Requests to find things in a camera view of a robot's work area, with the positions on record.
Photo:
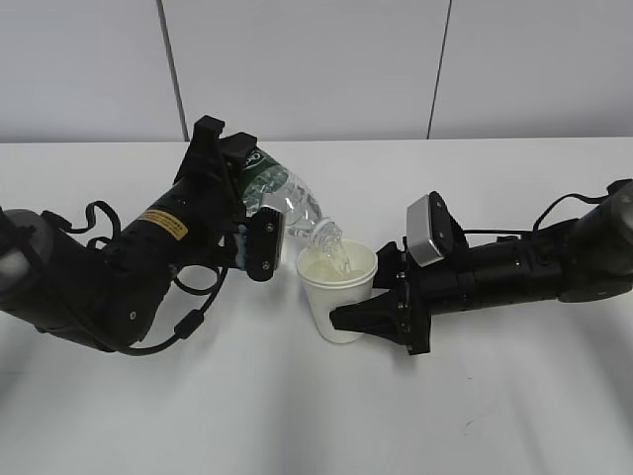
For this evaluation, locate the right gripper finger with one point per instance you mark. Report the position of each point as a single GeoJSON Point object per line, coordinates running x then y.
{"type": "Point", "coordinates": [392, 266]}
{"type": "Point", "coordinates": [385, 316]}

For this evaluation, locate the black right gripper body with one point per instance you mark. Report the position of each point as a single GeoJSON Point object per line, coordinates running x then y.
{"type": "Point", "coordinates": [441, 282]}

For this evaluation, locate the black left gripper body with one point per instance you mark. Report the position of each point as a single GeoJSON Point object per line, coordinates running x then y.
{"type": "Point", "coordinates": [204, 199]}

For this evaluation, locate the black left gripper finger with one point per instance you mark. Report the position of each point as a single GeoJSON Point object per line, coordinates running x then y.
{"type": "Point", "coordinates": [204, 151]}
{"type": "Point", "coordinates": [237, 148]}

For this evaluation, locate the clear water bottle green label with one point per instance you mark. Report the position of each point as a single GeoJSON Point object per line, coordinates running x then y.
{"type": "Point", "coordinates": [266, 181]}

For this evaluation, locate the white paper cup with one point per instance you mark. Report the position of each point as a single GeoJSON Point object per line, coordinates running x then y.
{"type": "Point", "coordinates": [326, 290]}

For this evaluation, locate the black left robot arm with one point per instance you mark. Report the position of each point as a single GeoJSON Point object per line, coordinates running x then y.
{"type": "Point", "coordinates": [101, 285]}

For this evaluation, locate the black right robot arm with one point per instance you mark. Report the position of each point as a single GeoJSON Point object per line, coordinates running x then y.
{"type": "Point", "coordinates": [575, 261]}

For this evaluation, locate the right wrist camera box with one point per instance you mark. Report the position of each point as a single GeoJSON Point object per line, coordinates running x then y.
{"type": "Point", "coordinates": [432, 234]}

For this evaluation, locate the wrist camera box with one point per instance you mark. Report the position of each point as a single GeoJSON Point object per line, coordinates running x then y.
{"type": "Point", "coordinates": [259, 242]}
{"type": "Point", "coordinates": [432, 234]}

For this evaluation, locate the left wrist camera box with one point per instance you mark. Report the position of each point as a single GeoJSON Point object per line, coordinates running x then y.
{"type": "Point", "coordinates": [259, 242]}

